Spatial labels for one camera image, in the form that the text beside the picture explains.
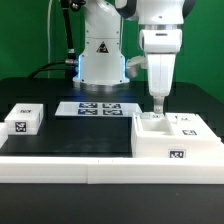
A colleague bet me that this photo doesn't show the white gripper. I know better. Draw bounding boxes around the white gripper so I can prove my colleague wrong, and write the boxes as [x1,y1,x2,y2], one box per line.
[139,29,182,114]

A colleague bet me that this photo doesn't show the white cabinet body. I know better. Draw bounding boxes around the white cabinet body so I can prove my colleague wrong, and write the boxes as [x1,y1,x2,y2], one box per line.
[131,113,224,159]

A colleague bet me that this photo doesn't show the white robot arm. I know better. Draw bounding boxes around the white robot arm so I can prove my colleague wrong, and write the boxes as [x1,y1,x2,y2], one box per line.
[73,0,196,114]

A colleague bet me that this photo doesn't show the white U-shaped workspace fence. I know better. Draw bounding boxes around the white U-shaped workspace fence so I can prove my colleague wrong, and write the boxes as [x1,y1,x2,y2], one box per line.
[0,122,224,185]

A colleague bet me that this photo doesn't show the small white box part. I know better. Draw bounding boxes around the small white box part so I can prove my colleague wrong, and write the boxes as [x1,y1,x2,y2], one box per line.
[4,103,44,135]

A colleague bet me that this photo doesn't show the flat white marker base plate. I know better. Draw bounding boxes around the flat white marker base plate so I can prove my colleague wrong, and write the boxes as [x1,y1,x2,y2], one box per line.
[55,102,141,117]

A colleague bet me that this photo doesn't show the black cable bundle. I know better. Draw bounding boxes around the black cable bundle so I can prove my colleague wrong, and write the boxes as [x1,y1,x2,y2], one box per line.
[27,0,87,80]

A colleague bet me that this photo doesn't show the white thin cable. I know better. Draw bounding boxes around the white thin cable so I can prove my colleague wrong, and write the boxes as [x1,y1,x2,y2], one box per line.
[46,0,54,80]

